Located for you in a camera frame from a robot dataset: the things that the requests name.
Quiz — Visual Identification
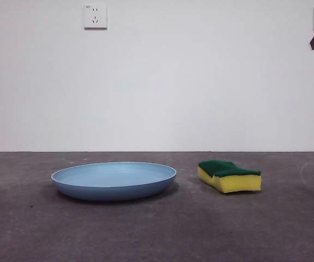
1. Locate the yellow sponge with green scourer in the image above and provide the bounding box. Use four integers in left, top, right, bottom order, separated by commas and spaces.
197, 159, 262, 194

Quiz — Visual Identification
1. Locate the light blue round plate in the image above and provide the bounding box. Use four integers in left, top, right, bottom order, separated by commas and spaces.
50, 161, 178, 202

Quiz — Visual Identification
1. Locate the white wall socket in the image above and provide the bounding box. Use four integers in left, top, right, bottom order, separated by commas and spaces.
83, 3, 108, 30

